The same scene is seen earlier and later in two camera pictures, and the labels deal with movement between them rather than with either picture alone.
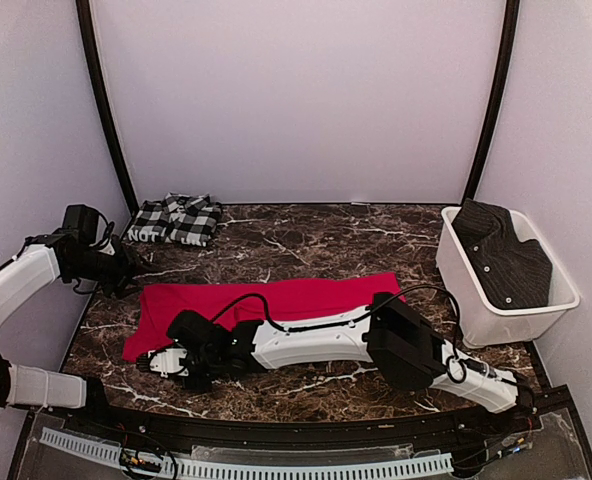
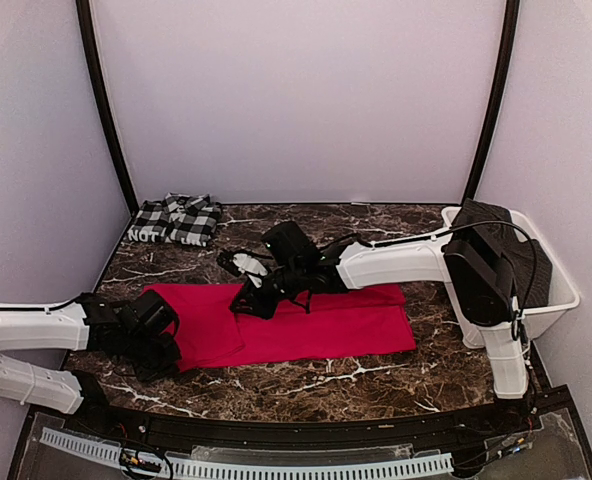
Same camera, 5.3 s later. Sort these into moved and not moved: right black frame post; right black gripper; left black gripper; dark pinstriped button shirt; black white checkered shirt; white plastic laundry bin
Moved: left black gripper; right black gripper
Not moved: white plastic laundry bin; dark pinstriped button shirt; black white checkered shirt; right black frame post
